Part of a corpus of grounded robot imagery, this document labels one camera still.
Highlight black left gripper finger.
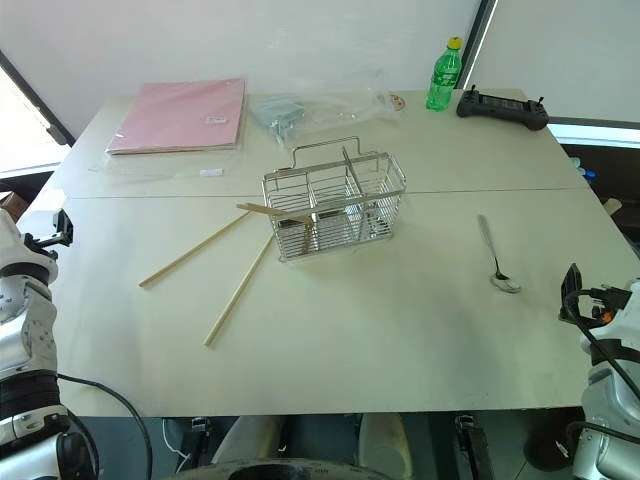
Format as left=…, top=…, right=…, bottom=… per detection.
left=52, top=209, right=76, bottom=249

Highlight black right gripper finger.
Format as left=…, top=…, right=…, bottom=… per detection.
left=558, top=262, right=584, bottom=322

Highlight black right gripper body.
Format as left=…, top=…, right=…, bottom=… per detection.
left=579, top=284, right=629, bottom=322

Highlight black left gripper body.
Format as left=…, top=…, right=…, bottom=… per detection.
left=20, top=219, right=63, bottom=252

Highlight brown box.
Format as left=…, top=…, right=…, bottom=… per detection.
left=0, top=191, right=29, bottom=217

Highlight silver metal spoon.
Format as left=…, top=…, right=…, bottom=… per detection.
left=476, top=214, right=523, bottom=294

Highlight blue capped bottles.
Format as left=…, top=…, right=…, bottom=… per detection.
left=568, top=156, right=600, bottom=182

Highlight long wooden chopstick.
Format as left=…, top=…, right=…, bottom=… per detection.
left=203, top=232, right=276, bottom=347
left=138, top=208, right=253, bottom=289

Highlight pink paper stack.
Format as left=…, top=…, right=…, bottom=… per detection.
left=105, top=76, right=249, bottom=157

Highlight black handheld remote controller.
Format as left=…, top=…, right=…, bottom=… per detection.
left=455, top=85, right=550, bottom=132

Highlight wooden spatula in basket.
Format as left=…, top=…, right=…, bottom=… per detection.
left=236, top=202, right=313, bottom=223

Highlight bagged grey-blue metal parts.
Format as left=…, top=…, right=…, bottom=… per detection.
left=248, top=92, right=307, bottom=145

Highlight green plastic soda bottle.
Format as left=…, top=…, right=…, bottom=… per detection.
left=425, top=36, right=464, bottom=113

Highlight crumpled clear plastic bag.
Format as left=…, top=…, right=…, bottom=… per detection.
left=297, top=82, right=407, bottom=123

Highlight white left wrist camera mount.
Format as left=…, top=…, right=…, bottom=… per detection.
left=0, top=208, right=60, bottom=281

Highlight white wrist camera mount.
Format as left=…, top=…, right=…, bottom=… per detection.
left=0, top=208, right=60, bottom=281
left=578, top=277, right=640, bottom=353

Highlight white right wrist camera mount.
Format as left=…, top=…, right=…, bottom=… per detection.
left=578, top=277, right=640, bottom=353

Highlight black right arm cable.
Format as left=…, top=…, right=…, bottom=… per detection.
left=566, top=288, right=640, bottom=399

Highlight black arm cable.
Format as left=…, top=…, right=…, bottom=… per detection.
left=56, top=371, right=154, bottom=480
left=566, top=288, right=640, bottom=399

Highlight dark slanted window frame bar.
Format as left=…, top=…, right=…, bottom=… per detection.
left=0, top=48, right=77, bottom=147

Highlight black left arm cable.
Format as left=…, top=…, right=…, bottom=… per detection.
left=56, top=371, right=154, bottom=480

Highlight silver wire cutlery basket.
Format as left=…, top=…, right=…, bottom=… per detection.
left=261, top=135, right=409, bottom=263

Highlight dark window frame post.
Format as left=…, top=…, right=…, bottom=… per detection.
left=458, top=0, right=501, bottom=92

